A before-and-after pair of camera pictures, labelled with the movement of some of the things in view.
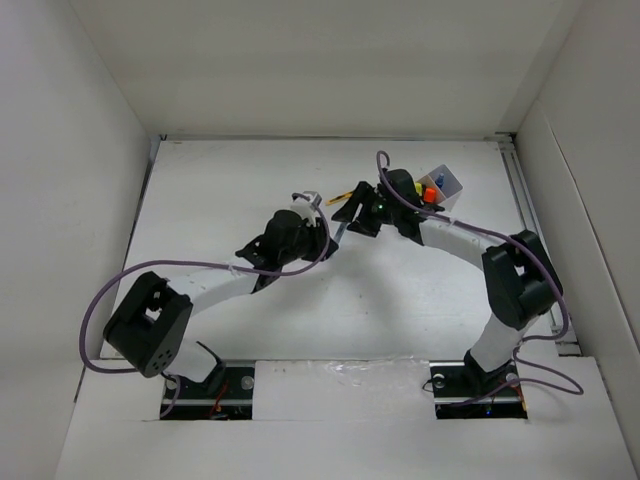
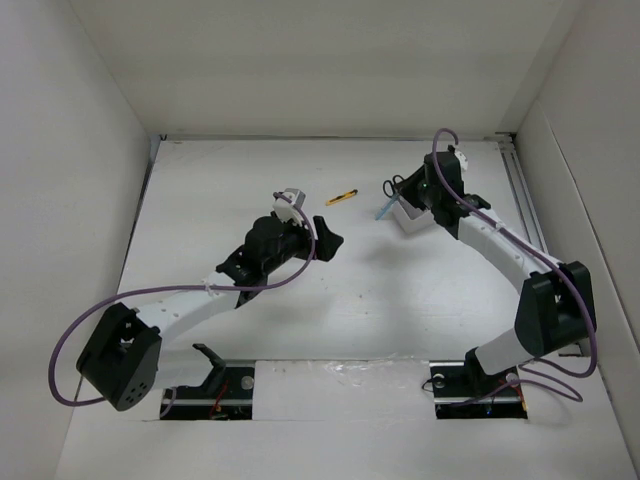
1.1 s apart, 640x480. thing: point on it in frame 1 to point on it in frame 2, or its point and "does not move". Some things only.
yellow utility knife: [338, 198] does not move
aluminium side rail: [523, 204] does not move
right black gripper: [349, 209] to [407, 187]
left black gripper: [319, 239] does not move
